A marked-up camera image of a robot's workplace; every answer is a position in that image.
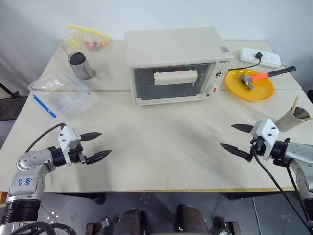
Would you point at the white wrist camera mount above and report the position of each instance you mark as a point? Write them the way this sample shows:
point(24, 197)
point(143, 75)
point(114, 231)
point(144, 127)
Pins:
point(68, 135)
point(266, 133)

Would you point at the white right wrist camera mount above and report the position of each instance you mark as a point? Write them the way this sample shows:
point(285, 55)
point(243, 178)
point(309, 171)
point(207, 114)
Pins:
point(266, 133)

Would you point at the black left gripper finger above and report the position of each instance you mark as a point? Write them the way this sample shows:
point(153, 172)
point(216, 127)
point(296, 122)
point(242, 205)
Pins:
point(99, 156)
point(90, 135)

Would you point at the steel cup lying tipped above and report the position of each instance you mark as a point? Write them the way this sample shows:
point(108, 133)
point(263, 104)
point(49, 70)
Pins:
point(291, 120)

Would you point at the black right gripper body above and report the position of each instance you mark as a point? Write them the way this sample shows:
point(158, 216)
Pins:
point(258, 147)

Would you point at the yellow zip bag with toys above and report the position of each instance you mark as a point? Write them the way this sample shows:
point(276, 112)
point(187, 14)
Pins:
point(90, 40)

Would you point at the white power strip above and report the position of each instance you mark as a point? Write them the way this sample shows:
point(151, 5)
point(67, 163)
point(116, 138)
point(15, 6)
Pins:
point(269, 60)

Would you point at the cream toaster oven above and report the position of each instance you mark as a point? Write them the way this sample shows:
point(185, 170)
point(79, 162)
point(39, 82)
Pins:
point(171, 46)

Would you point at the wooden stick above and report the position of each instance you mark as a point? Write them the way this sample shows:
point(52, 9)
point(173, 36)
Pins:
point(295, 104)

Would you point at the yellow round plate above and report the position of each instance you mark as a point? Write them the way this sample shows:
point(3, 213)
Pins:
point(261, 89)

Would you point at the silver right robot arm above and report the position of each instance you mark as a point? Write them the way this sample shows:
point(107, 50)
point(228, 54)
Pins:
point(297, 154)

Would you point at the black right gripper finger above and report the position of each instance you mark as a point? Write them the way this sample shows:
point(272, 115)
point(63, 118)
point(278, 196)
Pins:
point(243, 128)
point(234, 150)

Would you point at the steel cup with dark contents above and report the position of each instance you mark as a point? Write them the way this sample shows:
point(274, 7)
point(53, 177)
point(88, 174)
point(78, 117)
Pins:
point(82, 68)

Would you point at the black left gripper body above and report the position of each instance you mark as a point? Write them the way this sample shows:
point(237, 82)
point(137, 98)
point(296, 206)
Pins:
point(77, 154)

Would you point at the dark rounded shape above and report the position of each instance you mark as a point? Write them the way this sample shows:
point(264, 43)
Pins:
point(193, 220)
point(130, 222)

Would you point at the black metal stand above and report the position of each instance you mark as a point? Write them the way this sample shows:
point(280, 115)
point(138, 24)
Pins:
point(9, 105)

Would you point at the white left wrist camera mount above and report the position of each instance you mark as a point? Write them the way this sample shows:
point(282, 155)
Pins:
point(68, 135)

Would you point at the clear blue zip plastic bag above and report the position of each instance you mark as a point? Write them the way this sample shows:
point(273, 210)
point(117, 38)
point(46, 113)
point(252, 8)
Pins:
point(63, 98)

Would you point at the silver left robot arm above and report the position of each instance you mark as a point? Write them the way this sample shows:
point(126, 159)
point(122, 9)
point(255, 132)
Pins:
point(29, 164)

